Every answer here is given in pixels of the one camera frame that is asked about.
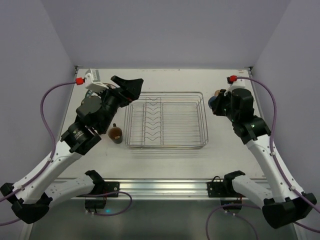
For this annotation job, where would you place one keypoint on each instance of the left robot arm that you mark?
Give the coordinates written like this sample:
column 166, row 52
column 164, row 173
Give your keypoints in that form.
column 32, row 197

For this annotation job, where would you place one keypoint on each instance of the aluminium rail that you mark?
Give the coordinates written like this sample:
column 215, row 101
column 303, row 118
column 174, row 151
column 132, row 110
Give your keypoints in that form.
column 154, row 189

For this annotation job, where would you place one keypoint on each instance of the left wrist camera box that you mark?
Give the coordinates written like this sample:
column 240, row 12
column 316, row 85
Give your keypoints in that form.
column 92, row 81

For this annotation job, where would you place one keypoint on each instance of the black cup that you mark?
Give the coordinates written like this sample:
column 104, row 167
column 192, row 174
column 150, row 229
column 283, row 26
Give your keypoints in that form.
column 115, row 133

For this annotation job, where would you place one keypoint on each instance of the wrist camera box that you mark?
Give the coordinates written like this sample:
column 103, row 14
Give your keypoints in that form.
column 235, row 82
column 92, row 81

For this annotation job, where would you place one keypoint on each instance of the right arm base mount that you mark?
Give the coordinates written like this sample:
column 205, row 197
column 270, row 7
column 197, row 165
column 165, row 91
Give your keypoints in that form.
column 218, row 188

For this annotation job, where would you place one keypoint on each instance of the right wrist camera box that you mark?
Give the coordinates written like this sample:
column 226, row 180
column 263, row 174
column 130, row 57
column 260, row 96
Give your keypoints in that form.
column 235, row 82

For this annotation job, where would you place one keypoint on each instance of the wire dish rack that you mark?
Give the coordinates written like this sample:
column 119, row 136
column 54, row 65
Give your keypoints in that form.
column 166, row 120

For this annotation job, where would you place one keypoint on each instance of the blue cup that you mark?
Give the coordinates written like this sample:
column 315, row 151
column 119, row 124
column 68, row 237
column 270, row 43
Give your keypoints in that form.
column 213, row 98

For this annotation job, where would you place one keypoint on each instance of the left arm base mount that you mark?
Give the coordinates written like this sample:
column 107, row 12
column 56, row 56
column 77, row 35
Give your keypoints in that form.
column 110, row 188

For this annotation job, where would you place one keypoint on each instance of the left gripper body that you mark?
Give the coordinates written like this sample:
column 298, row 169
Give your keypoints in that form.
column 122, row 92

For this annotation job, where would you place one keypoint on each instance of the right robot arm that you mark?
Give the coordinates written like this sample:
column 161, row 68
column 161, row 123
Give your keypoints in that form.
column 286, row 202

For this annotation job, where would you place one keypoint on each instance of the green rimmed printed plate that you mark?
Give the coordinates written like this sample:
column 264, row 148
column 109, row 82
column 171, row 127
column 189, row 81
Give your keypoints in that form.
column 89, row 93

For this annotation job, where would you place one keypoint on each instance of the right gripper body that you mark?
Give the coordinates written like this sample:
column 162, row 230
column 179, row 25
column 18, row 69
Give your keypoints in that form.
column 220, row 103

